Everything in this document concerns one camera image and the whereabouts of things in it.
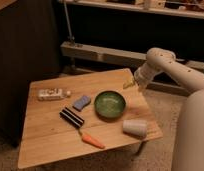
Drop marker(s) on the metal shelf rail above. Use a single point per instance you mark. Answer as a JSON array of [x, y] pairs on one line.
[[102, 54]]

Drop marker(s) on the clear plastic bottle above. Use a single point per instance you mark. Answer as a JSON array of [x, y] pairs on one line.
[[53, 94]]

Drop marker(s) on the metal stand pole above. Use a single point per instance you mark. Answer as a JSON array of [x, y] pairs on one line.
[[71, 37]]

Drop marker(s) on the orange toy carrot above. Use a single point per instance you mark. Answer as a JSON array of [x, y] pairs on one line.
[[90, 140]]

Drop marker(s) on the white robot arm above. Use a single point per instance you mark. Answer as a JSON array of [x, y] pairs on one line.
[[188, 145]]

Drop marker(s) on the white paper cup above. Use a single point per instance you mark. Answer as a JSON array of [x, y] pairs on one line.
[[135, 127]]

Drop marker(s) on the green ceramic bowl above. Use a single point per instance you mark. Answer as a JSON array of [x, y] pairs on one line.
[[109, 104]]

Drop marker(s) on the black striped rectangular bar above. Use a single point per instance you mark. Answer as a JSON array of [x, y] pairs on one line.
[[72, 118]]

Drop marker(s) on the upper wooden shelf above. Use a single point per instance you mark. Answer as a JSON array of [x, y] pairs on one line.
[[135, 8]]

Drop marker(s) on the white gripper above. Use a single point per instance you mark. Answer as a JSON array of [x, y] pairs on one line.
[[143, 76]]

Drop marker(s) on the blue sponge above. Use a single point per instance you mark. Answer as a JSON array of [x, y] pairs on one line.
[[81, 102]]

